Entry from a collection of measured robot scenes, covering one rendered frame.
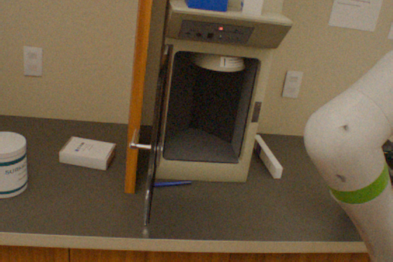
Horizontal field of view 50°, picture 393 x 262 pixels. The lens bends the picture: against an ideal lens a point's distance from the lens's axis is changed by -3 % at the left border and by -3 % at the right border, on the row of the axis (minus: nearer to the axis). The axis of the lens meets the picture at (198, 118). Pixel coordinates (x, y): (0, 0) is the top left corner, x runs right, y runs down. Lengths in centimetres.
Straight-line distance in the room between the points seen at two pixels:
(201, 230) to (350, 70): 102
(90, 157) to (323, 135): 89
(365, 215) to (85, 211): 75
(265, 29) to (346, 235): 65
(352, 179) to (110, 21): 115
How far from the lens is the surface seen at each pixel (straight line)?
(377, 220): 89
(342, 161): 73
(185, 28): 116
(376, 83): 76
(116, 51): 169
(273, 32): 119
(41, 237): 119
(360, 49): 191
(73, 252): 125
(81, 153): 145
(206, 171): 142
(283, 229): 130
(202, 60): 130
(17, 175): 130
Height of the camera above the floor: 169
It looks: 24 degrees down
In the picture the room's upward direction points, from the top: 9 degrees clockwise
